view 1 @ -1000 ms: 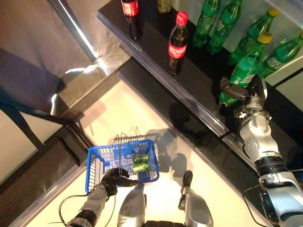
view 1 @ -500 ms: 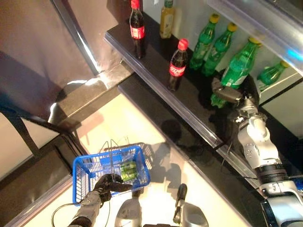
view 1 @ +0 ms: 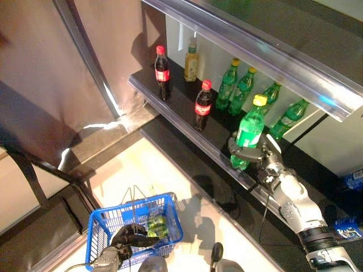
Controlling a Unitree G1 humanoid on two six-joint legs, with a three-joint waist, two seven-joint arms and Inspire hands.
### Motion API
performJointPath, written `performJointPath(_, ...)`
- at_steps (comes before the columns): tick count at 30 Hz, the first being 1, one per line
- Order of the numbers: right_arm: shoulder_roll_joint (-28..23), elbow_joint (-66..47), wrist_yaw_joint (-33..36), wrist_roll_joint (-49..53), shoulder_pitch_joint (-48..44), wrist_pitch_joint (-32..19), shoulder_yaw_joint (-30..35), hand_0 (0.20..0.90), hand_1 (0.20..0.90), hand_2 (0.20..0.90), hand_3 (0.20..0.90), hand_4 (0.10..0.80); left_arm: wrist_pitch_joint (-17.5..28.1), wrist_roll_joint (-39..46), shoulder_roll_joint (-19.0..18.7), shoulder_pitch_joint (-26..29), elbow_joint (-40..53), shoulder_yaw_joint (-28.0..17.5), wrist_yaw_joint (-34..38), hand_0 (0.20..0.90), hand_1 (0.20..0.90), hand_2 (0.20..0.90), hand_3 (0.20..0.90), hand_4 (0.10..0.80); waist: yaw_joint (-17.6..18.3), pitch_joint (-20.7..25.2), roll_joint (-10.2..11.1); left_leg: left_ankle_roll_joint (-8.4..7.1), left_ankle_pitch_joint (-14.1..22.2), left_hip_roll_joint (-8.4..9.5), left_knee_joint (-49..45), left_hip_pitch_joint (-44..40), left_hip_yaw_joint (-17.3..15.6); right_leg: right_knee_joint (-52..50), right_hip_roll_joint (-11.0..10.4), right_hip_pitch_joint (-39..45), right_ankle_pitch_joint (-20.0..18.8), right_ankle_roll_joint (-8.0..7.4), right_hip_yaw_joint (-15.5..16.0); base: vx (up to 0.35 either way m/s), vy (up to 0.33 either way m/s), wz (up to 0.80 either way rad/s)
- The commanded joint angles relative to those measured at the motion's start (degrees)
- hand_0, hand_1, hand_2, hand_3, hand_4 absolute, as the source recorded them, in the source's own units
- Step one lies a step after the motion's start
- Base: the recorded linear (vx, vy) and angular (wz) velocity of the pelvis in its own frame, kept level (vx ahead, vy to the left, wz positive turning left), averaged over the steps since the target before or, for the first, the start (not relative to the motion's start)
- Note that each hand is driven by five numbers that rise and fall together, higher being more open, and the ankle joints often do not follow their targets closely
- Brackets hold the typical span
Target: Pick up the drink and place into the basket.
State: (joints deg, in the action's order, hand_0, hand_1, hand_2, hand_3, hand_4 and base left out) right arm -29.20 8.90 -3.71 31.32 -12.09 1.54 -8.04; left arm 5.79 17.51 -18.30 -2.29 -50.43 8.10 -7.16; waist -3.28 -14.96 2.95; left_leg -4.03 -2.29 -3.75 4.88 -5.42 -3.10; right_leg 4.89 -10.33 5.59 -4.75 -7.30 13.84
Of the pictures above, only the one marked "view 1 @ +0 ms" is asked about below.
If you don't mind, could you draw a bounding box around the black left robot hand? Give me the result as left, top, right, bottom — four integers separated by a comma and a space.
110, 223, 161, 256

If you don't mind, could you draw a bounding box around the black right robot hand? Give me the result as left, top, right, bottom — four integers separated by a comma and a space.
228, 134, 282, 177

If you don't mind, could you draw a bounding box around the blue plastic shopping basket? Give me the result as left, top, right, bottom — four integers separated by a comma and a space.
85, 185, 184, 270

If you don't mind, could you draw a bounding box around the green Sprite bottle yellow cap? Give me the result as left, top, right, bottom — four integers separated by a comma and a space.
215, 58, 241, 111
262, 81, 282, 114
227, 66, 258, 116
229, 94, 269, 172
269, 99, 310, 141

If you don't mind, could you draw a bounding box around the green soda can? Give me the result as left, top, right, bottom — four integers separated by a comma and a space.
146, 216, 168, 229
147, 225, 170, 238

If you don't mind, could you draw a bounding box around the silver left robot leg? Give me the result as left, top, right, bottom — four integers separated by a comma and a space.
138, 256, 168, 272

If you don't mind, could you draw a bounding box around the silver robot leg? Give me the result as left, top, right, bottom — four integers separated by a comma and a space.
209, 242, 246, 272
138, 256, 168, 272

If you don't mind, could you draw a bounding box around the black base deck board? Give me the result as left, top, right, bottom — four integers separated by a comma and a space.
226, 189, 310, 272
140, 116, 256, 236

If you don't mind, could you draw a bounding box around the Coca-Cola bottle red cap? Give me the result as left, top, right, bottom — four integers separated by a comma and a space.
193, 79, 213, 131
154, 45, 172, 101

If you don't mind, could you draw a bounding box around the Pepsi bottle blue cap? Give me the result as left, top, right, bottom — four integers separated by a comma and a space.
340, 169, 363, 190
323, 203, 363, 241

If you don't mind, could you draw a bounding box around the silver right robot leg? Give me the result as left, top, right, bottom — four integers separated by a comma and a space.
209, 242, 246, 272

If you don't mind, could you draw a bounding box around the black framed display stand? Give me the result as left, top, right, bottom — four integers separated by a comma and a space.
0, 144, 100, 272

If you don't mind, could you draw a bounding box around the dark stone floor plinth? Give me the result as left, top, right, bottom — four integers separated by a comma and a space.
58, 107, 159, 182

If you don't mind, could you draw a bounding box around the small yellow tea bottle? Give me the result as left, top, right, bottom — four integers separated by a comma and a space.
183, 36, 199, 83

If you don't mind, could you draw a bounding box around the black shelf board clear rail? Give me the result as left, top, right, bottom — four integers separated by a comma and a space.
251, 138, 363, 244
141, 0, 363, 122
128, 55, 287, 191

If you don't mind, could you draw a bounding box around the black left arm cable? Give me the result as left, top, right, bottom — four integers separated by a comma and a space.
64, 256, 131, 272

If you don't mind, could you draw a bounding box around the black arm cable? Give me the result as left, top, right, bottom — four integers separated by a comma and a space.
259, 192, 270, 244
64, 256, 131, 272

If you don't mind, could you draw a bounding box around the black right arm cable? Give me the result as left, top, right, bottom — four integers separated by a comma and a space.
259, 192, 270, 244

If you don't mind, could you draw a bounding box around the dark metal wall post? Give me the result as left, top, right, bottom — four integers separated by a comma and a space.
53, 0, 121, 118

